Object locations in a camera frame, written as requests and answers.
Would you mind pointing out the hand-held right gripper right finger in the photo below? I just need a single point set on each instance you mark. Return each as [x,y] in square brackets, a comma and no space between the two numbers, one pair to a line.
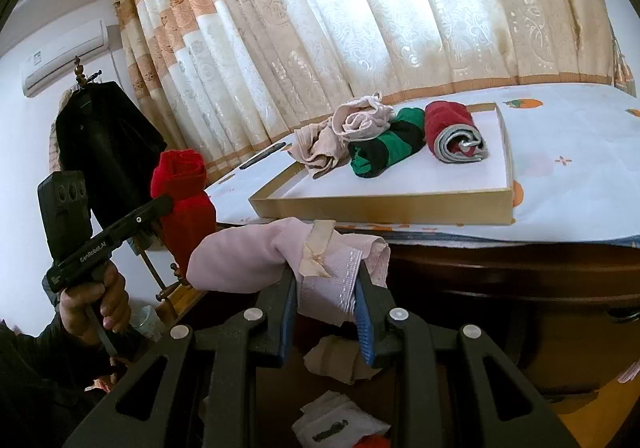
[365,333]

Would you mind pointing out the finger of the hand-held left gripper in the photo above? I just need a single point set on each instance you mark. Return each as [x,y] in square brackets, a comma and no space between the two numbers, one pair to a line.
[142,218]

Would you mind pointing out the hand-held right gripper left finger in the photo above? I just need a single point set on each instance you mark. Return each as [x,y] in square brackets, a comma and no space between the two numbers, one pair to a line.
[286,328]

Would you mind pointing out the white underwear black mark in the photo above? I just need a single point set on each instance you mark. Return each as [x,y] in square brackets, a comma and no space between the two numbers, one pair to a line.
[345,408]

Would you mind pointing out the pink underwear ribbon bow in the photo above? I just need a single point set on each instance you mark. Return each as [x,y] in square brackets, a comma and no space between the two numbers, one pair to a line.
[235,258]

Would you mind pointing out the shallow cardboard tray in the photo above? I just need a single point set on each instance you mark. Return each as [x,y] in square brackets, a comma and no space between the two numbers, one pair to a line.
[400,188]

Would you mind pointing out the beige underwear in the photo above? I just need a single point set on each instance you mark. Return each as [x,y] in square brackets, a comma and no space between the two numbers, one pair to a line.
[315,148]

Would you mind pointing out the green black striped underwear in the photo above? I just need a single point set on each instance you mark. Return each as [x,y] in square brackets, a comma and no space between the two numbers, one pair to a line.
[385,143]

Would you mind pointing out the red underwear grey waistband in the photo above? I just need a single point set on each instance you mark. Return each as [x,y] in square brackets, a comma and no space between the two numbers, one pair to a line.
[447,121]

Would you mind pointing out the person's left forearm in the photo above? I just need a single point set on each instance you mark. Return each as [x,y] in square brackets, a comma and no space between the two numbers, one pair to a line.
[40,378]

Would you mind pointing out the person's left hand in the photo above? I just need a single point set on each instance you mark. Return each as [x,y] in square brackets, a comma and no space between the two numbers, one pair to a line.
[112,298]

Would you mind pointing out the beige quilted coat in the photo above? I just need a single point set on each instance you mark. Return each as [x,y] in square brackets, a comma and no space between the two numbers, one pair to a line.
[54,138]

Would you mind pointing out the black jacket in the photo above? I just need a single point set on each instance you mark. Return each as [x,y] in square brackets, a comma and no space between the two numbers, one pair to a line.
[110,143]

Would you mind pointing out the white cup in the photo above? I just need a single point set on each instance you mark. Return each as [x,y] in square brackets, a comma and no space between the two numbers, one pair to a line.
[150,323]

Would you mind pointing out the dark wooden dresser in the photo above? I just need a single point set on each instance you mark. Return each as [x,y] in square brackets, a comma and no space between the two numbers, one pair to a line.
[500,278]

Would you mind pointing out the wooden coat rack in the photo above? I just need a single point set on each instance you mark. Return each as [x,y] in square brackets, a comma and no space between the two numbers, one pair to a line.
[80,73]

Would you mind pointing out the white air conditioner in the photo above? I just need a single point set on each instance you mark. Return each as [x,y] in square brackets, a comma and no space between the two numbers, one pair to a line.
[60,61]

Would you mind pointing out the cream and orange floral curtain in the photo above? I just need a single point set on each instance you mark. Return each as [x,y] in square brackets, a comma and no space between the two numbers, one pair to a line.
[400,18]

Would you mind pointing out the curtain tassel tieback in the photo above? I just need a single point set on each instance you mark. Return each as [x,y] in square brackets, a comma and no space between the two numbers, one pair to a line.
[624,73]

